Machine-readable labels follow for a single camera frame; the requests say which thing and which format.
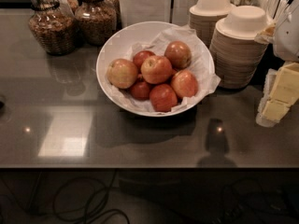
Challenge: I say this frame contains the stack paper bowls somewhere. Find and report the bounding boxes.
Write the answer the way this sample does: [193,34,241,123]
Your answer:
[188,0,234,47]
[209,6,270,89]

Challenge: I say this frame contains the red apple back left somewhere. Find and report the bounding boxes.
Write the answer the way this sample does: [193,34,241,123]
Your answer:
[133,50,154,69]

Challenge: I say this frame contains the rear stack paper bowls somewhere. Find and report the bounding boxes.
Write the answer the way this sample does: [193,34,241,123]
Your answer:
[188,0,234,47]

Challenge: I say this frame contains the dark red apple front left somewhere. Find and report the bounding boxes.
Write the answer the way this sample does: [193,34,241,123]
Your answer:
[129,80,152,101]

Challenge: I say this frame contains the black floor cables left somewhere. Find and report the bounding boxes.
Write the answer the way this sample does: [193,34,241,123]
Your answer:
[0,169,131,224]

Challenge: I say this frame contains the granola glass jar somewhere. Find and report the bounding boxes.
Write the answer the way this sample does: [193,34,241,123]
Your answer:
[28,0,77,55]
[75,0,117,46]

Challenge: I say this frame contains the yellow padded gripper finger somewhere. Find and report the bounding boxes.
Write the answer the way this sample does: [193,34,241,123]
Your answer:
[269,63,299,106]
[256,69,290,128]

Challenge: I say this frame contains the front left granola glass jar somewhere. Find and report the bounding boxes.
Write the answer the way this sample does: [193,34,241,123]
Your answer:
[28,0,77,55]

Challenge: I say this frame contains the white ceramic bowl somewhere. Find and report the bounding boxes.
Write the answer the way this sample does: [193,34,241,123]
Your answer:
[95,21,216,118]

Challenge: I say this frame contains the red apple front centre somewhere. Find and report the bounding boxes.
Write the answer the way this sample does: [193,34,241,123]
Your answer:
[149,83,178,112]

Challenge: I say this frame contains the black floor cables right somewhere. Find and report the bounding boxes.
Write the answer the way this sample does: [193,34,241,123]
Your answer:
[214,177,299,224]

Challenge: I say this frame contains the red apple back right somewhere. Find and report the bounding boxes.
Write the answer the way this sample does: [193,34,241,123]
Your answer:
[164,40,192,69]

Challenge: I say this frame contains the front stack paper bowls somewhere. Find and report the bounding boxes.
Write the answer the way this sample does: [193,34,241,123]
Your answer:
[209,6,270,89]

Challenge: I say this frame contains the black floor cables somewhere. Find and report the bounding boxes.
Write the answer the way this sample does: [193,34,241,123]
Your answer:
[0,169,131,224]
[214,177,299,224]

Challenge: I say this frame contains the yellow-red apple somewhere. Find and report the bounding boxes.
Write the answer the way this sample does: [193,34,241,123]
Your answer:
[141,55,172,84]

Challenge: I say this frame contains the yellowish apple far left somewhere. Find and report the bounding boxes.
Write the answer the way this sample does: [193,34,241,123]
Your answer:
[107,59,138,89]

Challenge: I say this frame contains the right granola glass jar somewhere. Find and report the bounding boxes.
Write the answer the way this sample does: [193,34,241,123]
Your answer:
[75,0,117,46]

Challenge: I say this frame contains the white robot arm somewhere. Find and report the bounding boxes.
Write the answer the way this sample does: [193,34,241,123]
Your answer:
[256,0,299,127]

